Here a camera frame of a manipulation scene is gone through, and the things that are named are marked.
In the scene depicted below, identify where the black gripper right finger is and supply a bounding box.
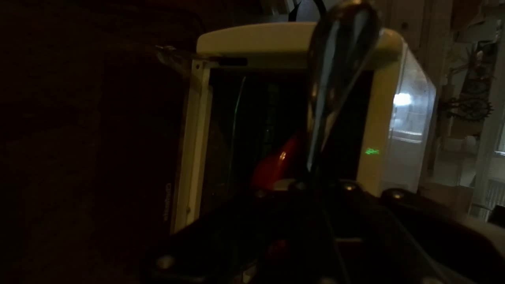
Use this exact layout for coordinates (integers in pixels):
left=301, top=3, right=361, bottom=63
left=320, top=181, right=422, bottom=284

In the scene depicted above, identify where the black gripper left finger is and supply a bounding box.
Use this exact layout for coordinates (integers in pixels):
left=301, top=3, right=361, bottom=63
left=230, top=181, right=321, bottom=284

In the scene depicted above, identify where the metal spoon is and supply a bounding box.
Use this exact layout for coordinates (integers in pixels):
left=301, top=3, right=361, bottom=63
left=302, top=0, right=381, bottom=178

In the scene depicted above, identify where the white microwave oven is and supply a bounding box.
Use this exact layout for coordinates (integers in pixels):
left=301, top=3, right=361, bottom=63
left=167, top=20, right=438, bottom=236

